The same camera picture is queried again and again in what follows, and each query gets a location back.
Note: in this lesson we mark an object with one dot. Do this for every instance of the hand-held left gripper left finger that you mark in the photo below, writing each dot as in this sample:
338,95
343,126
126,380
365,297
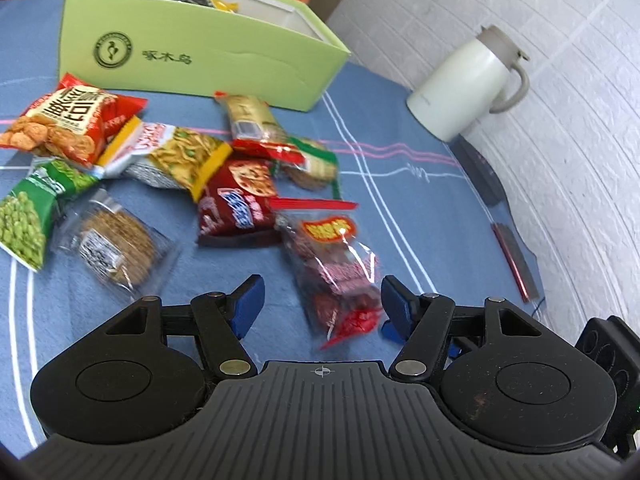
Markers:
247,305

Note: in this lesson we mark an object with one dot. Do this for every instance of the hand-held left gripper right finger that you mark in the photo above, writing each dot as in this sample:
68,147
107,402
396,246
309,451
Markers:
397,305

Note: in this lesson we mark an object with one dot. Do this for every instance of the clear packet red candies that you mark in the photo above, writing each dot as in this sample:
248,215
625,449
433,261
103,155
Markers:
330,265

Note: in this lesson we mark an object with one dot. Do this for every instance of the dark red snack packet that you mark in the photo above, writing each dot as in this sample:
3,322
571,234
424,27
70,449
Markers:
235,205

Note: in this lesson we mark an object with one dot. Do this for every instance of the clear packet brown cracker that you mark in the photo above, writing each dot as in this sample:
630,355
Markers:
115,245

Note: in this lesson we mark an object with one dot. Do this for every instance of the green edged cracker packet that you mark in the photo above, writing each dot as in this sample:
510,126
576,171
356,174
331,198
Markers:
312,162

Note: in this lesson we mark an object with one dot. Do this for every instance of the yellow strips snack packet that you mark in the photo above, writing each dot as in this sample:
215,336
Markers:
185,160

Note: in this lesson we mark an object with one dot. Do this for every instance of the red ended cookie packet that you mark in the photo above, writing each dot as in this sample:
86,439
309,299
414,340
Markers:
250,120

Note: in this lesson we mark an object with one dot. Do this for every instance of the green pea snack packet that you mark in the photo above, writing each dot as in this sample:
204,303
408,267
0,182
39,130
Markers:
25,220

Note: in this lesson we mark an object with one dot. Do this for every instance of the light green cardboard box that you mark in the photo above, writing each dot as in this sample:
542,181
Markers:
200,60

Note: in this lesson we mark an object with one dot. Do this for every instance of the orange fried snack packet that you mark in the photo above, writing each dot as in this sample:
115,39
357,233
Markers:
65,120

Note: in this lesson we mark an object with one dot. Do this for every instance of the blue striped tablecloth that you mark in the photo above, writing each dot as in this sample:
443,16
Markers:
400,210

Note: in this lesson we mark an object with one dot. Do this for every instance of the red phone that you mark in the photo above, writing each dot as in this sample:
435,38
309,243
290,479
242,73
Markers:
515,260

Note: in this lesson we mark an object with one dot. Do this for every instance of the white thermos jug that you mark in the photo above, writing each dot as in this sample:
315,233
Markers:
460,90

